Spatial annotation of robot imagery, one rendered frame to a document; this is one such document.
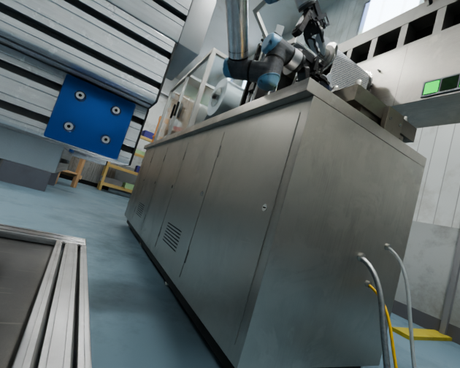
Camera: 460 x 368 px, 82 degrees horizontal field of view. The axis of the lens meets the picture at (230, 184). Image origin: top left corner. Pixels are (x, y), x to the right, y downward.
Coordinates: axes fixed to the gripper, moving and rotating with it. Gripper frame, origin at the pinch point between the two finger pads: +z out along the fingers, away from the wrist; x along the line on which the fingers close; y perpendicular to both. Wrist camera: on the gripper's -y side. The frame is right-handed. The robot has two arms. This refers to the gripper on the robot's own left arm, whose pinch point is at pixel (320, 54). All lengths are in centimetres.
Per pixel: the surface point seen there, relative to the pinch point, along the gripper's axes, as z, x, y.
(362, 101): 19.9, -24.1, -16.8
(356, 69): 13.6, -4.3, 13.3
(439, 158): 143, 46, 160
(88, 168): -3, 757, -108
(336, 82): 13.2, -4.4, -1.7
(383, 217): 57, -30, -33
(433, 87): 31.2, -28.8, 18.8
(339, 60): 6.1, -4.4, 4.3
